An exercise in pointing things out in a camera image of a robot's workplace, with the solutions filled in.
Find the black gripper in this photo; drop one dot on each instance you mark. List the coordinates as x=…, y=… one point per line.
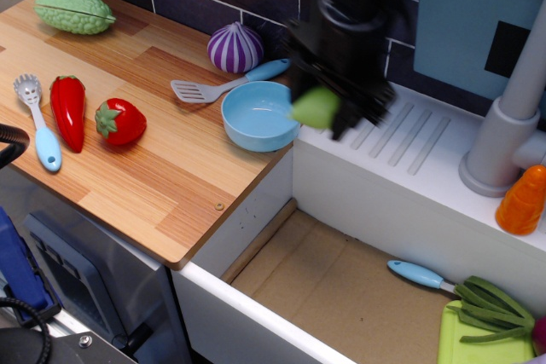
x=344, y=58

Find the green toy pear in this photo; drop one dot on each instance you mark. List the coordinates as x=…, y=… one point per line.
x=316, y=108

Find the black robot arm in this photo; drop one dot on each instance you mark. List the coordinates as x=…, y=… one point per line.
x=349, y=11

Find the light blue bowl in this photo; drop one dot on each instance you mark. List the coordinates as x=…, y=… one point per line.
x=257, y=116

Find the purple striped toy onion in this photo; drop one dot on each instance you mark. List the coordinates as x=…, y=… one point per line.
x=235, y=48

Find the light blue panel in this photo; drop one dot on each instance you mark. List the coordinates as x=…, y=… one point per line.
x=472, y=44

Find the grey toy faucet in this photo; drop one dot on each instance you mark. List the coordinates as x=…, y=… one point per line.
x=508, y=140

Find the red toy strawberry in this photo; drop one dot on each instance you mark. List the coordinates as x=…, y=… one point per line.
x=119, y=122

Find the orange toy carrot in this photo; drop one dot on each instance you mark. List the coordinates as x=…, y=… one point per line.
x=523, y=204

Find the red toy chili pepper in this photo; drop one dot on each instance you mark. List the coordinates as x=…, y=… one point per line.
x=67, y=101

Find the green toy bitter gourd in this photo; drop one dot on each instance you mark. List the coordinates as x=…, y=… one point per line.
x=85, y=17

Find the grey toy oven door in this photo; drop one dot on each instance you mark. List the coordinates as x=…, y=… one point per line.
x=112, y=290

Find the black curved tube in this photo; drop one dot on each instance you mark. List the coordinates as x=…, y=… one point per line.
x=16, y=141

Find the pink toy item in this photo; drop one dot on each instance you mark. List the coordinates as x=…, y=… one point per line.
x=538, y=336

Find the blue clamp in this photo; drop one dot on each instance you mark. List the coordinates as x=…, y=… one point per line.
x=25, y=280

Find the grey spatula blue handle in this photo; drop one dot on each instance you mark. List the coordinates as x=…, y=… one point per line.
x=195, y=93

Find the blue handled utensil in sink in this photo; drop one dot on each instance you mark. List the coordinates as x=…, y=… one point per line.
x=420, y=275

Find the grey pasta spoon blue handle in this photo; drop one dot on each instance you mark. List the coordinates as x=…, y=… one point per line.
x=47, y=146

